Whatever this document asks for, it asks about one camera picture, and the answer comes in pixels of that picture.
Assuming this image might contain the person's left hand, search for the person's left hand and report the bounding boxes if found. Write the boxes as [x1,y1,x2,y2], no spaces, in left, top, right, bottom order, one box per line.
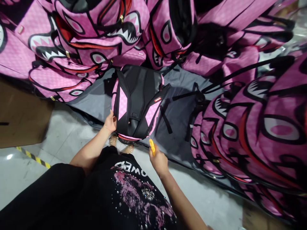
[103,109,117,134]

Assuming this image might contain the person's right hand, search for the person's right hand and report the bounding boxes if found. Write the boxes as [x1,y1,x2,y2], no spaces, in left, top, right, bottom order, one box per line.
[148,143,169,177]

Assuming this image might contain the yellow-handled thread snips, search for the yellow-handled thread snips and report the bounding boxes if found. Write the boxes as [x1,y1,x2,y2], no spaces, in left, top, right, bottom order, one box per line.
[147,132,156,154]

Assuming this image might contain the pink backpack with black straps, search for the pink backpack with black straps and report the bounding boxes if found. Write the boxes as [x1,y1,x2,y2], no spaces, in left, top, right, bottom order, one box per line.
[112,64,173,142]

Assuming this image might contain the person's feet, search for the person's feet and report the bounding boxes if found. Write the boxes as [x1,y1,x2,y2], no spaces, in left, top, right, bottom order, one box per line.
[109,134,136,155]

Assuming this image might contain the grey cloth sheet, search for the grey cloth sheet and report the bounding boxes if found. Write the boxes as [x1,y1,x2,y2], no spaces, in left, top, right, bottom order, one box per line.
[67,67,243,192]

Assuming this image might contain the person's body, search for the person's body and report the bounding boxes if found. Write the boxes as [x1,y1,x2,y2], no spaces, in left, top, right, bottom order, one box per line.
[0,145,183,230]

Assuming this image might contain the pile of pink shark-print backpacks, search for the pile of pink shark-print backpacks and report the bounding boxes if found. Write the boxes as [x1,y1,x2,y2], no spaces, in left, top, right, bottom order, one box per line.
[0,0,307,226]

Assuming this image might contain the yellow-black hazard tape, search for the yellow-black hazard tape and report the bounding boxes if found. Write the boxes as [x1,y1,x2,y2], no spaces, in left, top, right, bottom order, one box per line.
[16,146,51,169]

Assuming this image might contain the flat brown cardboard piece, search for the flat brown cardboard piece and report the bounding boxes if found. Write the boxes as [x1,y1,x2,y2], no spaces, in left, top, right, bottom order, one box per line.
[242,201,288,230]

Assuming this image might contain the brown cardboard box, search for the brown cardboard box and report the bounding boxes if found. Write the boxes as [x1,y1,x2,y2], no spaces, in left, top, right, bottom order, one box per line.
[0,78,55,150]

